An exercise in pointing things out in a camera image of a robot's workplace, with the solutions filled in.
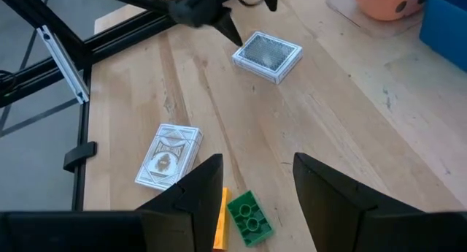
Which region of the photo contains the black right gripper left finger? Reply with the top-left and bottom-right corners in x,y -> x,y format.
0,153 -> 224,252

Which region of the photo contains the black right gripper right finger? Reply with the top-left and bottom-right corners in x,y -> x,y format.
293,152 -> 467,252

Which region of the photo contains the yellow eight-stud brick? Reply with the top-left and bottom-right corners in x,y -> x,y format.
213,187 -> 233,251

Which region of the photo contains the card deck brown print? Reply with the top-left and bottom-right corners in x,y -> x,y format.
134,123 -> 204,191

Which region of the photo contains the clear plastic bin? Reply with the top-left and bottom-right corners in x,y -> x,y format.
325,0 -> 433,39

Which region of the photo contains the dark green small brick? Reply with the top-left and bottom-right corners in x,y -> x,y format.
226,190 -> 274,248

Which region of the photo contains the orange foam die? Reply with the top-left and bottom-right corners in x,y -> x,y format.
353,0 -> 431,22

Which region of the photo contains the teal plastic bin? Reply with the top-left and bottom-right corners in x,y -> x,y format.
419,0 -> 467,72

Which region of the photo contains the silver aluminium frame bar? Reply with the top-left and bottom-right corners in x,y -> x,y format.
36,24 -> 90,105

